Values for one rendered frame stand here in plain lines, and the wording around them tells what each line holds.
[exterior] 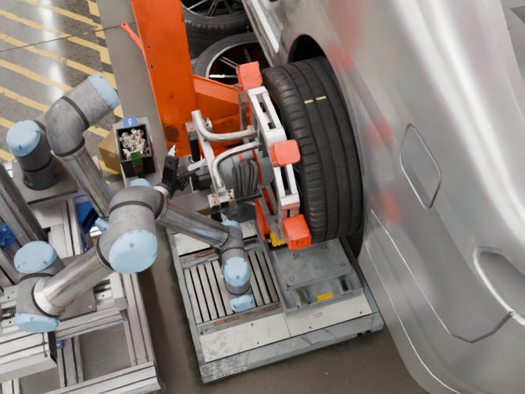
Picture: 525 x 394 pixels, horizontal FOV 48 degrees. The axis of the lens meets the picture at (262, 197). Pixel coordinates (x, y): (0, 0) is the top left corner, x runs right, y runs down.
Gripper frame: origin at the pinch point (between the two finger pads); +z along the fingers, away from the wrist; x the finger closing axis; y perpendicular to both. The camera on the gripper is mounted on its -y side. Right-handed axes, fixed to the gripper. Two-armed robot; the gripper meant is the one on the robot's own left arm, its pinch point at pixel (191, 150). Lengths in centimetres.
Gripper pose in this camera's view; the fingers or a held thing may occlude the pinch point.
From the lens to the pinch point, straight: 222.5
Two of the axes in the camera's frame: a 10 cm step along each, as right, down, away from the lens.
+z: 4.7, -7.2, 5.0
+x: 8.8, 3.8, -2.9
